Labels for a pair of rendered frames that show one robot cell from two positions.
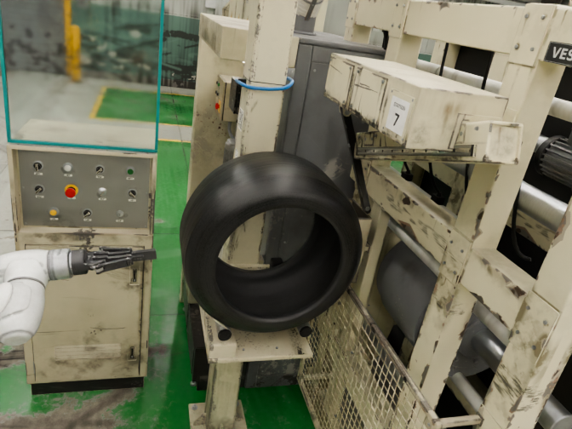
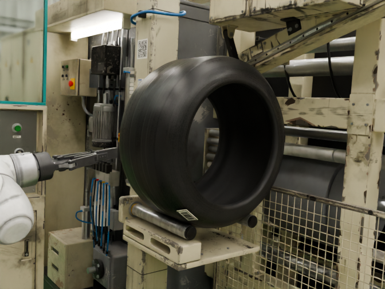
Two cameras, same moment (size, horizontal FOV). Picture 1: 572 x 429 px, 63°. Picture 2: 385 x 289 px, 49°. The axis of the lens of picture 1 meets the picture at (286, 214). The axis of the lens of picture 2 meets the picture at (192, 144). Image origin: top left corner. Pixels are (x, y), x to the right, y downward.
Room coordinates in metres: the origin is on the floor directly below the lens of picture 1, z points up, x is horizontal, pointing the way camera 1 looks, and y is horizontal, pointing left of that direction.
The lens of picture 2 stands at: (0.01, 0.58, 1.30)
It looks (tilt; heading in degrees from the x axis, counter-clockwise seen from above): 5 degrees down; 340
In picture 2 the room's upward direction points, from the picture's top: 3 degrees clockwise
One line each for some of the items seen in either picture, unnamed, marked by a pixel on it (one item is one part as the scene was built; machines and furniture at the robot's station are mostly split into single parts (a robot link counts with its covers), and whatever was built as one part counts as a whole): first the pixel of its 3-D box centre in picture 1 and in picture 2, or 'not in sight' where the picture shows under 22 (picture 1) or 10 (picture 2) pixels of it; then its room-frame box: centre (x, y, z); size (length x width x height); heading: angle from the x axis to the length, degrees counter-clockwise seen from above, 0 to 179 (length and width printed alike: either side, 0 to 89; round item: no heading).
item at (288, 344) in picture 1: (252, 325); (190, 242); (1.45, 0.05, 0.80); 0.37 x 0.36 x 0.02; 109
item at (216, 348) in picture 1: (215, 317); (158, 237); (1.40, 0.19, 0.83); 0.36 x 0.09 x 0.06; 19
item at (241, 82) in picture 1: (263, 82); (157, 16); (1.68, 0.15, 1.64); 0.19 x 0.19 x 0.06; 19
